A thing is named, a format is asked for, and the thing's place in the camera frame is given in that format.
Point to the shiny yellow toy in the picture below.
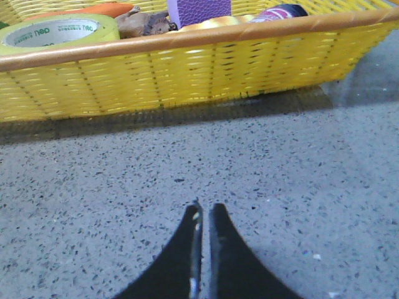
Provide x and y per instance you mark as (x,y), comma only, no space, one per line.
(219,22)

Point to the brown ginger root toy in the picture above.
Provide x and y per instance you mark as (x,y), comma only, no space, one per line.
(135,23)

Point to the purple foam block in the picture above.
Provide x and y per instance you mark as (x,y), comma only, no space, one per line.
(188,12)

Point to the yellow-green tape roll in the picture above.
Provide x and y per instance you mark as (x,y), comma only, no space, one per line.
(54,32)

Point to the yellow woven basket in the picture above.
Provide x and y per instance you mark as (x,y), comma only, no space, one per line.
(180,68)

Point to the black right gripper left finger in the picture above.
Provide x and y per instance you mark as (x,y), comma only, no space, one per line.
(176,272)

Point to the orange toy carrot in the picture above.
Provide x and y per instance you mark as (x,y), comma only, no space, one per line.
(112,9)

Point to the dark red-label bottle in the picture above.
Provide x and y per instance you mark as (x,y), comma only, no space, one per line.
(280,12)

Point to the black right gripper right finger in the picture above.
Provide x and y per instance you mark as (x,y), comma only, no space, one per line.
(235,271)

